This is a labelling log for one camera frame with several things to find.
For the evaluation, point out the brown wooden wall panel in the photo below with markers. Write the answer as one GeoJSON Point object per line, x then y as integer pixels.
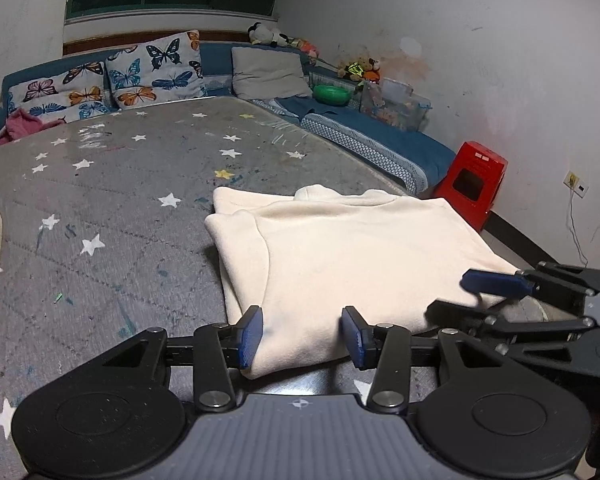
{"type": "Point", "coordinates": [90, 42]}

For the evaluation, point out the cream sweater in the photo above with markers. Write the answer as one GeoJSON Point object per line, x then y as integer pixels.
{"type": "Point", "coordinates": [355, 260]}

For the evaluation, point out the clear plastic storage box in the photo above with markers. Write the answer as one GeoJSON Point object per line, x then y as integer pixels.
{"type": "Point", "coordinates": [395, 105]}

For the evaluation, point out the grey pillow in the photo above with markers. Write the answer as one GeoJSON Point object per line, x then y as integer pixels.
{"type": "Point", "coordinates": [267, 72]}

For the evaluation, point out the green bowl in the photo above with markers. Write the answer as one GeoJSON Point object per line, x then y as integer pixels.
{"type": "Point", "coordinates": [331, 95]}

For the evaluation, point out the red plastic stool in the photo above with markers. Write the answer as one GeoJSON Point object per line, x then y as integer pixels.
{"type": "Point", "coordinates": [472, 160]}

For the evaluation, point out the white wall socket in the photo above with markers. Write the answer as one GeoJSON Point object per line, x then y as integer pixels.
{"type": "Point", "coordinates": [575, 182]}

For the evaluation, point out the black and white plush toy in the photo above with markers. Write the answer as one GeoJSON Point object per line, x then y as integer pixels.
{"type": "Point", "coordinates": [265, 34]}

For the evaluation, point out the pink and orange plush toy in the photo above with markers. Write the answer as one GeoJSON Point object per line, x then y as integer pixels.
{"type": "Point", "coordinates": [307, 47]}

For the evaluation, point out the wide butterfly print pillow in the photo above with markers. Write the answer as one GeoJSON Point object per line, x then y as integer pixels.
{"type": "Point", "coordinates": [55, 92]}

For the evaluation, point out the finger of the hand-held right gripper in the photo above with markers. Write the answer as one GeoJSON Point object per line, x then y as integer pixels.
{"type": "Point", "coordinates": [495, 284]}
{"type": "Point", "coordinates": [530, 327]}

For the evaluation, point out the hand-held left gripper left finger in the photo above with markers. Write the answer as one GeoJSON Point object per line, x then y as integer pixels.
{"type": "Point", "coordinates": [250, 336]}

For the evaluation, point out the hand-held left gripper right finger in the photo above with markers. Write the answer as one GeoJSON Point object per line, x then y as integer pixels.
{"type": "Point", "coordinates": [353, 341]}

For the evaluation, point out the square butterfly print pillow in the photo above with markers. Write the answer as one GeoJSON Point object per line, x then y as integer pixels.
{"type": "Point", "coordinates": [155, 67]}

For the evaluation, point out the blue sofa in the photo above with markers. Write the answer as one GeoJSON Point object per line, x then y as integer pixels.
{"type": "Point", "coordinates": [420, 152]}

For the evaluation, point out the pink cloth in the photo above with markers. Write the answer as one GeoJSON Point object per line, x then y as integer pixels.
{"type": "Point", "coordinates": [22, 127]}

